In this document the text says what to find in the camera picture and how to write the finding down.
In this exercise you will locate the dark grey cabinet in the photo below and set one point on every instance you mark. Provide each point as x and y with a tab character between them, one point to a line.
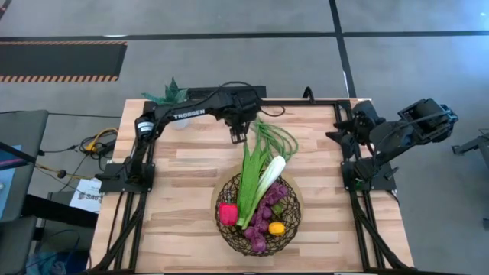
15	244

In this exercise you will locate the green lime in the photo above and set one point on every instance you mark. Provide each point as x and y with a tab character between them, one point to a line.
277	209

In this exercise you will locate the white and green leek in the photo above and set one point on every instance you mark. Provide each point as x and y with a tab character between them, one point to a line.
275	170

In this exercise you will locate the red bell pepper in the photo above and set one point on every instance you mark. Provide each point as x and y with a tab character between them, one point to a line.
228	214

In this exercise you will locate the green leafy lettuce bunch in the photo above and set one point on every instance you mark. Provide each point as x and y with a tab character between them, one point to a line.
250	179

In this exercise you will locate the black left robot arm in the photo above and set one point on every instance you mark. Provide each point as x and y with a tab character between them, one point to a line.
191	112

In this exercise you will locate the green plant in white pot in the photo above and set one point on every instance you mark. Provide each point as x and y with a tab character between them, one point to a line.
172	93

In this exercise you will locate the black hook clamp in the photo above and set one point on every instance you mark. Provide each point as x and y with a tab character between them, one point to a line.
310	97

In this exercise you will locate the white printed paper sheet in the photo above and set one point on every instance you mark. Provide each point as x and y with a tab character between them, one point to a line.
88	196

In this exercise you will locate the dark grey side cart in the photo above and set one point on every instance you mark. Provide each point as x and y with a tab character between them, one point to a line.
26	130

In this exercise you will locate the green long beans bundle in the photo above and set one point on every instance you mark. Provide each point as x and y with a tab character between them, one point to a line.
261	128

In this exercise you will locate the blue bag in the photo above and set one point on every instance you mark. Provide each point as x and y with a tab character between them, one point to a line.
57	263

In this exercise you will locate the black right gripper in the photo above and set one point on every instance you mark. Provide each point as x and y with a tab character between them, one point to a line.
361	122

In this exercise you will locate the black tripod leg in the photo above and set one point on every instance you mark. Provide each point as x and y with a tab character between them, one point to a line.
470	145

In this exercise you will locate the black hazard-striped floor mat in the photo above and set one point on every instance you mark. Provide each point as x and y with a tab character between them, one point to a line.
57	61

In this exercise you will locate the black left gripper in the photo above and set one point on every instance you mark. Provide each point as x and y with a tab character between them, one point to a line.
240	114

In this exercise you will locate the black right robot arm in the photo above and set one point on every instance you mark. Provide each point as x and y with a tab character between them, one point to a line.
401	130

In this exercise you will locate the yellow lemon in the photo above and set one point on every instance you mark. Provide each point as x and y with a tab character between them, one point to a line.
277	228

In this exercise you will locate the blue tablet screen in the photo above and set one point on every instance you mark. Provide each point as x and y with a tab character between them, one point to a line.
7	179

